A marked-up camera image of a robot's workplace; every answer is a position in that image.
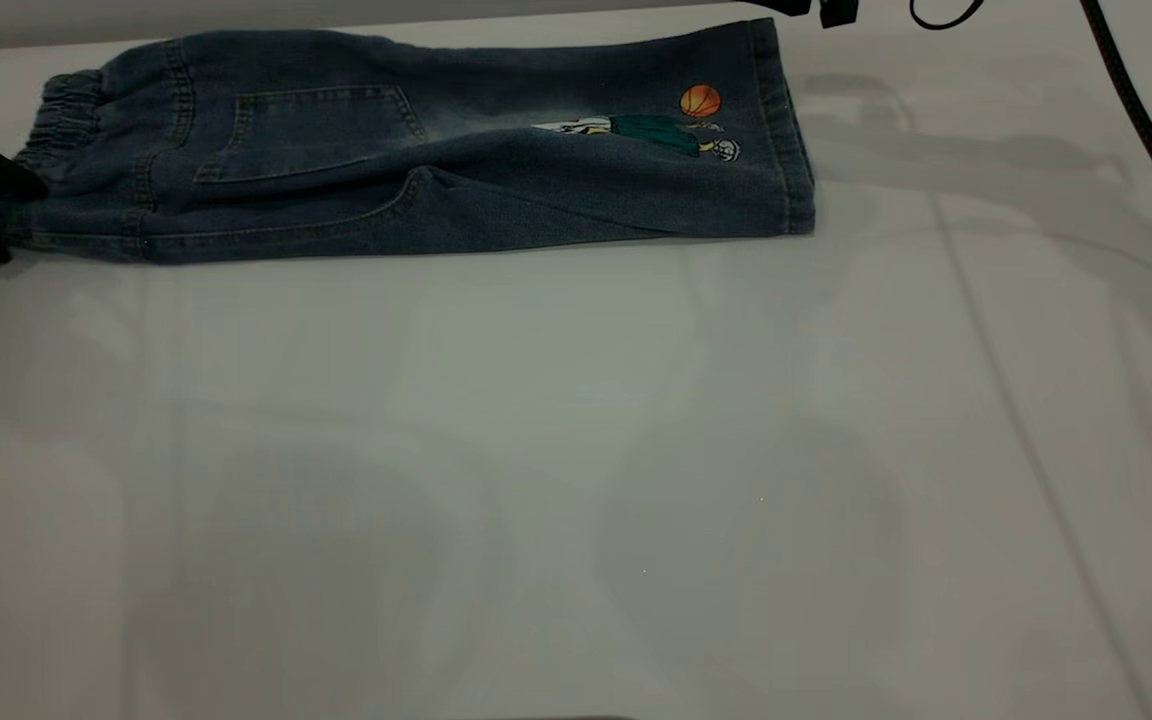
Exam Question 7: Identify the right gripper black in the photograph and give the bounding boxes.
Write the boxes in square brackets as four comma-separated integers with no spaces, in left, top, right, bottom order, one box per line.
[736,0,862,30]

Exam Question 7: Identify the blue denim children's pants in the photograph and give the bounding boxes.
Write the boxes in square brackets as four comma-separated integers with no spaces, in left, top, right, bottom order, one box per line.
[0,18,818,267]

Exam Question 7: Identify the thin black looped cable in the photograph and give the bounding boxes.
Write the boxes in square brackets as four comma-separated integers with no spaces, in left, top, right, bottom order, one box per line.
[909,0,985,32]

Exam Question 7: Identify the black braided cable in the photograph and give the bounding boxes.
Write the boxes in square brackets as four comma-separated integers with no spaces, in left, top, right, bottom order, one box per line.
[1079,0,1152,277]

